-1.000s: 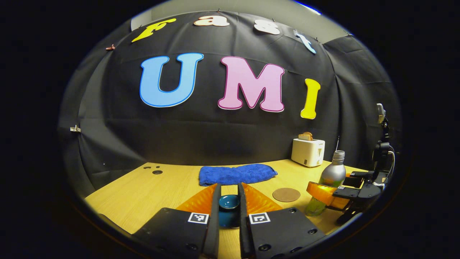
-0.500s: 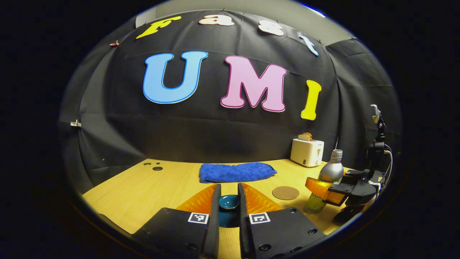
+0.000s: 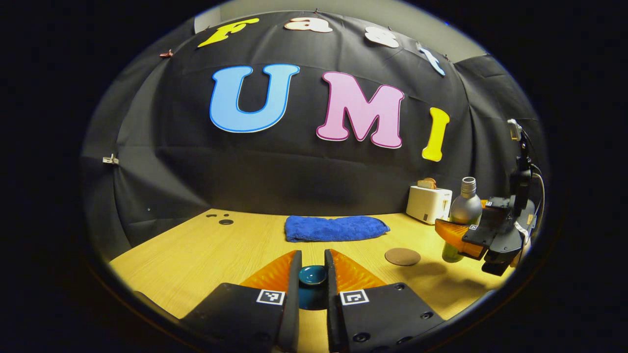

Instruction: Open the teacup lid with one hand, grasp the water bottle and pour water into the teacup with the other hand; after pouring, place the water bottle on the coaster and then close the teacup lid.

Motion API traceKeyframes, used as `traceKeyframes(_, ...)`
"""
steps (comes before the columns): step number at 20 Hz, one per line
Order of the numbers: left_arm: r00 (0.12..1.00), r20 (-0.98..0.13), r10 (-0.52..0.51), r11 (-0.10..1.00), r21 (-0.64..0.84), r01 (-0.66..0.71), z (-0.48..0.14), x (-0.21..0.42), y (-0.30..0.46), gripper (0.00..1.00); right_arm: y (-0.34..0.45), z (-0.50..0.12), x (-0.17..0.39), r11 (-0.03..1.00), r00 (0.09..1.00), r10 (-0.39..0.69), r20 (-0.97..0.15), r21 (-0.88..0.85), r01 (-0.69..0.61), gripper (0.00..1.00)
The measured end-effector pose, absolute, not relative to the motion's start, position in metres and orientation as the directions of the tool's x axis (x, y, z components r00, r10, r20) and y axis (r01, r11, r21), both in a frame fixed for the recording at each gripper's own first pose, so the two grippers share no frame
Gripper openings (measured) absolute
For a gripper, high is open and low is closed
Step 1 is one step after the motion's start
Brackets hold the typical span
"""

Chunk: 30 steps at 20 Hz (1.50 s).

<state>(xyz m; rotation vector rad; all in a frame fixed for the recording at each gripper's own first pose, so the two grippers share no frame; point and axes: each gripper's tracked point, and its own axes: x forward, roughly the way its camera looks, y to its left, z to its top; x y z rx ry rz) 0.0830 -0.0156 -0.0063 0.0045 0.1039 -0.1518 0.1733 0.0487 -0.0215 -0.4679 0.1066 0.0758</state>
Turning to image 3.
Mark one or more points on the silver water bottle green label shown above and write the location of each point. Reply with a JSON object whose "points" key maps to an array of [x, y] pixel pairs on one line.
{"points": [[466, 208]]}

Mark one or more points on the round brown coaster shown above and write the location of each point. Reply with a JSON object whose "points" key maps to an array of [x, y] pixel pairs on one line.
{"points": [[402, 257]]}

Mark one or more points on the red cloth clip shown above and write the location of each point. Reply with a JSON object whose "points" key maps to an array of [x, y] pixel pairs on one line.
{"points": [[167, 53]]}

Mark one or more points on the teal teacup lid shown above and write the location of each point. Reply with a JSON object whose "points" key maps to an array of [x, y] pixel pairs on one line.
{"points": [[312, 275]]}

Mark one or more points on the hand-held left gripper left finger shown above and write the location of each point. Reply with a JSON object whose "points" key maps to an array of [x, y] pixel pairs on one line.
{"points": [[293, 304]]}

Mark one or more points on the blue towel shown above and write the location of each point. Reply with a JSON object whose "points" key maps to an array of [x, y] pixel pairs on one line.
{"points": [[333, 229]]}

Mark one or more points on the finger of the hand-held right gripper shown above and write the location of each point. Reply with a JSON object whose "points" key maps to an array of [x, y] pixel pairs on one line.
{"points": [[454, 233]]}

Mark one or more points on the white cloth clip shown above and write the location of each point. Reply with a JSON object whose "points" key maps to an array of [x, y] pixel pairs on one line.
{"points": [[111, 159]]}

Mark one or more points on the toast slice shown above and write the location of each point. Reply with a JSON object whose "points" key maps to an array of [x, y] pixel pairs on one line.
{"points": [[424, 185], [431, 180]]}

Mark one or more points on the white toaster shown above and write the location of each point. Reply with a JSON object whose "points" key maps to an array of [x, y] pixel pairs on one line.
{"points": [[427, 206]]}

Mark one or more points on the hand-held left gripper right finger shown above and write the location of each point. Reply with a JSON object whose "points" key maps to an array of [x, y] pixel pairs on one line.
{"points": [[332, 304]]}

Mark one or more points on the black backdrop cloth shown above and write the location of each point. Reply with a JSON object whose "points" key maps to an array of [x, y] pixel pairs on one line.
{"points": [[171, 147]]}

